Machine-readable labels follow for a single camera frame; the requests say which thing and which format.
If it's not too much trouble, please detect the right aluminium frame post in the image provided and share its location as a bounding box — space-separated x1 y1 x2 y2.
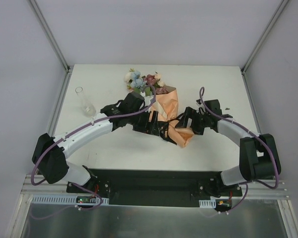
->
241 0 291 75

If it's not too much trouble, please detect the artificial flower bunch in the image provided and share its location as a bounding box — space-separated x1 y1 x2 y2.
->
124 68 170 95

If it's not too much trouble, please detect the front aluminium rail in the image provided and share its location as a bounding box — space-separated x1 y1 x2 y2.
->
21 176 290 208

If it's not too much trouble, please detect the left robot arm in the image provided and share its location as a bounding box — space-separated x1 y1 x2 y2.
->
32 92 174 193

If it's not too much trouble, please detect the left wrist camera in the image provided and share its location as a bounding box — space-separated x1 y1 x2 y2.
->
140 91 155 107

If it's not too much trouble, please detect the aluminium frame post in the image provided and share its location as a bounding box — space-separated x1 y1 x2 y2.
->
27 0 71 72
241 0 291 75

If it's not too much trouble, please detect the clear glass vase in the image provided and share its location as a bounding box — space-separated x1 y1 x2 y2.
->
75 87 96 118

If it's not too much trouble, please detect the orange wrapping paper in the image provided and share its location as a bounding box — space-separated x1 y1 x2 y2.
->
150 86 194 148

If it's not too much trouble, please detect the left aluminium frame post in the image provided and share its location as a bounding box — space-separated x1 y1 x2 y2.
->
27 0 71 72

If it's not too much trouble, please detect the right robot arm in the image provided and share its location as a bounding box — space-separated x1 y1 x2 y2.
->
175 99 281 196

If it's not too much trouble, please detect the black ribbon gold lettering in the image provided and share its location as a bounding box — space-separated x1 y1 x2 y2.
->
158 119 179 145

